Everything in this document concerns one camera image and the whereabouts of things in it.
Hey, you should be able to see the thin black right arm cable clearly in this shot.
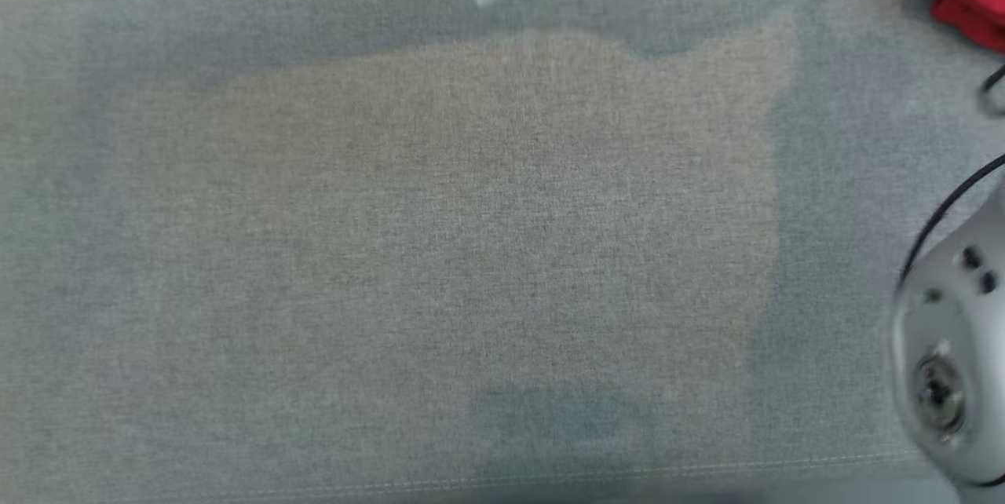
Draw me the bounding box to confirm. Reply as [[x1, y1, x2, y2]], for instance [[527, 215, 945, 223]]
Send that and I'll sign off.
[[897, 155, 1005, 293]]

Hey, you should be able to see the grey fabric sofa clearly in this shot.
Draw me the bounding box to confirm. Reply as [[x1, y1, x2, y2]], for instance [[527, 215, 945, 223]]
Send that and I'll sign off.
[[0, 0, 1005, 504]]

